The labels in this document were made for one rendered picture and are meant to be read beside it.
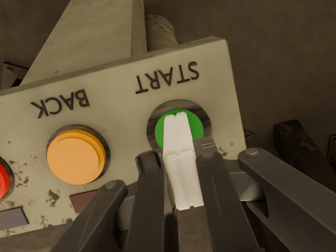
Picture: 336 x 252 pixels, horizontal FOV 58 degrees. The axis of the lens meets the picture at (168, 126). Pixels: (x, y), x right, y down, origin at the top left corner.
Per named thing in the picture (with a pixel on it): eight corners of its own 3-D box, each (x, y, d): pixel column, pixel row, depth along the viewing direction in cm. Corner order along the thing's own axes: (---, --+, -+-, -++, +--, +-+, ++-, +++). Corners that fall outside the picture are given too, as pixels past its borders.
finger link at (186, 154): (178, 154, 14) (193, 150, 14) (174, 113, 21) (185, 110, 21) (192, 209, 15) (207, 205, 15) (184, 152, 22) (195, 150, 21)
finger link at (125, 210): (175, 220, 13) (109, 234, 13) (173, 168, 18) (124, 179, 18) (167, 190, 13) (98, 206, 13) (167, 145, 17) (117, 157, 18)
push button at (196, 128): (209, 143, 23) (213, 152, 22) (159, 154, 24) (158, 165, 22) (198, 93, 22) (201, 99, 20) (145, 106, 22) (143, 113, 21)
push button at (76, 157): (114, 168, 23) (110, 179, 21) (65, 180, 23) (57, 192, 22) (98, 120, 22) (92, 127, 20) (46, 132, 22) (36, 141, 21)
